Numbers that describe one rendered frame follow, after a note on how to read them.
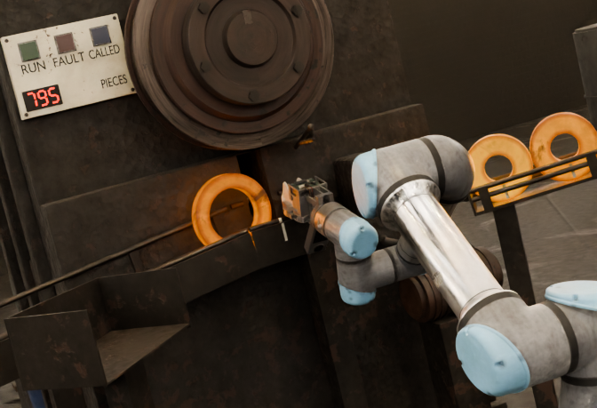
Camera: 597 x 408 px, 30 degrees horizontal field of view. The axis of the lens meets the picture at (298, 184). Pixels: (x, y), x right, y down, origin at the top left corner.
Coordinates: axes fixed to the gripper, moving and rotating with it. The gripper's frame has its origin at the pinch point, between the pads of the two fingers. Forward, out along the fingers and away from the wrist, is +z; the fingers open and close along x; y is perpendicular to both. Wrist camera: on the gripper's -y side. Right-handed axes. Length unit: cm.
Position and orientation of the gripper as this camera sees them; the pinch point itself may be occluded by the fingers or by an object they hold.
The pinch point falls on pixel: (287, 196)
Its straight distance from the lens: 255.2
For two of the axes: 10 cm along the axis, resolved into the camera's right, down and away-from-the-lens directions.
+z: -4.5, -3.1, 8.4
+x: -8.9, 2.6, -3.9
